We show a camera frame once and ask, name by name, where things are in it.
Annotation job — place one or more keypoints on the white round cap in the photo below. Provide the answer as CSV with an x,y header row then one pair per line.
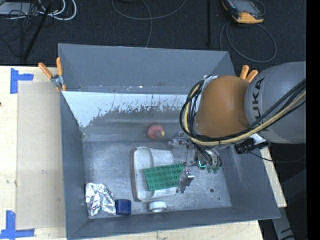
x,y
157,206

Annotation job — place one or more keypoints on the pale cardboard board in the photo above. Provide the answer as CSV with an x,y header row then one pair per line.
x,y
37,146

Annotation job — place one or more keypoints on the green studded flat plate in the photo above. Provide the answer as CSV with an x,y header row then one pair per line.
x,y
162,176

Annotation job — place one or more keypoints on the crumpled silver foil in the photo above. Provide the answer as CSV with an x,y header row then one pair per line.
x,y
98,200

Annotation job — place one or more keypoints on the red-orange round toy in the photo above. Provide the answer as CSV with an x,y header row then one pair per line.
x,y
155,132

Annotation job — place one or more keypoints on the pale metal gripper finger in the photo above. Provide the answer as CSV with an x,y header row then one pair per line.
x,y
184,180
179,140

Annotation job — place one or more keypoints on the dark blue cup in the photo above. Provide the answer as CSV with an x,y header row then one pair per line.
x,y
123,207

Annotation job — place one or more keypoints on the grey metal bin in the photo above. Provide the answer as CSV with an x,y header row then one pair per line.
x,y
112,164

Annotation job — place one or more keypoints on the black cylinder on white bracket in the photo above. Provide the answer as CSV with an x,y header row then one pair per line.
x,y
247,146

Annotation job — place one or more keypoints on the white plastic container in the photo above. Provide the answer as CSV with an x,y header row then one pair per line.
x,y
143,161

